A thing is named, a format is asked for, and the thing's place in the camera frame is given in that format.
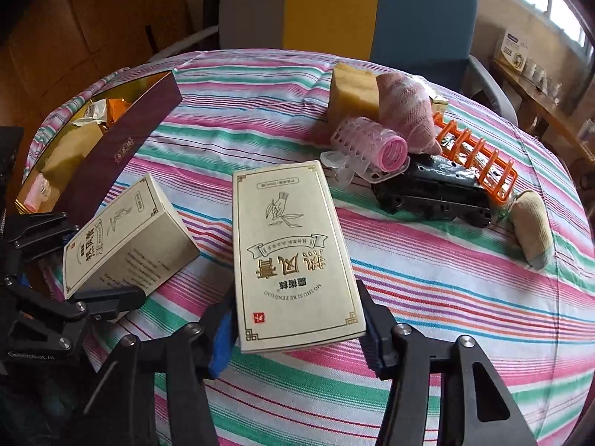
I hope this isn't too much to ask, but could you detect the cream box with gold text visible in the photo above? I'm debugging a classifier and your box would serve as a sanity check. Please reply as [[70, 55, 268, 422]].
[[232, 160, 366, 353]]

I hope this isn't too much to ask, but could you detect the cream sock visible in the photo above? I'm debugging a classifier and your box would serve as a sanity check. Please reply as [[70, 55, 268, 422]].
[[509, 190, 554, 270]]

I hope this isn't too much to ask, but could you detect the black plastic stapler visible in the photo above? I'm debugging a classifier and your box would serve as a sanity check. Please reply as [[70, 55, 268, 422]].
[[371, 154, 492, 227]]

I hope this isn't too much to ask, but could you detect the orange plastic rack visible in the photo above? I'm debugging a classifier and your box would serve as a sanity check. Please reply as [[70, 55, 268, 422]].
[[434, 113, 517, 206]]

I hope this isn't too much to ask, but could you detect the pink hair roller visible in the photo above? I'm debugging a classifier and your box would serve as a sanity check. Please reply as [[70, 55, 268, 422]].
[[320, 117, 411, 187]]

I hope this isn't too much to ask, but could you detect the small green box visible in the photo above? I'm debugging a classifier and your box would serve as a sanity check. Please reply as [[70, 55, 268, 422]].
[[429, 95, 449, 115]]

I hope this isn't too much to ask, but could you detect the pink sock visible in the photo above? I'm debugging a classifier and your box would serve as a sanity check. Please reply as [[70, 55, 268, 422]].
[[376, 71, 442, 155]]

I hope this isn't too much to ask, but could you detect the yellow sponge block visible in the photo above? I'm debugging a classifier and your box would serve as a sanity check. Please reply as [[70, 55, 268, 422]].
[[328, 62, 379, 128]]

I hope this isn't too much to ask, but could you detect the maroon gold-lined storage box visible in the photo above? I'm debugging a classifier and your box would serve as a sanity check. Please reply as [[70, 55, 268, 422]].
[[15, 71, 181, 227]]

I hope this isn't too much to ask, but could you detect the wooden side table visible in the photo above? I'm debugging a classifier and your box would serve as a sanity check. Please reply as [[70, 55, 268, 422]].
[[489, 58, 594, 164]]

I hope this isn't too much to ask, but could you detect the white yellow box on table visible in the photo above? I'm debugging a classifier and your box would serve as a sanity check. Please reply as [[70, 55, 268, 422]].
[[493, 30, 528, 74]]

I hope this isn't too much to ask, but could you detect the grey yellow blue armchair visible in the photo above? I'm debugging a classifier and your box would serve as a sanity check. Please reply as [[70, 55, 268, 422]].
[[153, 0, 517, 123]]

